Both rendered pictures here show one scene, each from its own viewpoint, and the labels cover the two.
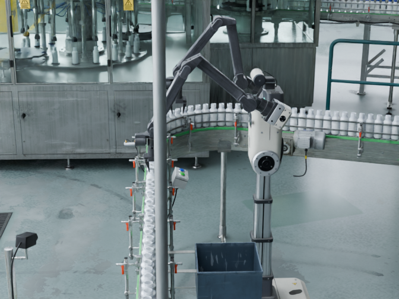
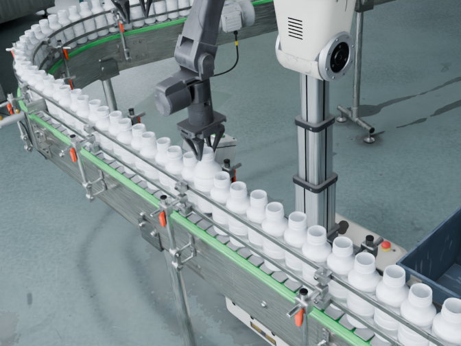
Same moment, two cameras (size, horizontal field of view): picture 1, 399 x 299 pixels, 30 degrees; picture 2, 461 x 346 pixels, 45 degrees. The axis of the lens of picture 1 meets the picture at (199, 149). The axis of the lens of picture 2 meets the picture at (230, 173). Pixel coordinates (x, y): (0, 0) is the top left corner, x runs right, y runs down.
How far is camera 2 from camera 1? 3.11 m
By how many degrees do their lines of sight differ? 35
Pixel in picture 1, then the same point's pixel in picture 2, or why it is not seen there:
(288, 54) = not seen: outside the picture
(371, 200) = (222, 79)
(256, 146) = (327, 31)
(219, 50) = not seen: outside the picture
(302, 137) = (230, 16)
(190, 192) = (18, 153)
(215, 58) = not seen: outside the picture
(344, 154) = (269, 24)
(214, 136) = (90, 58)
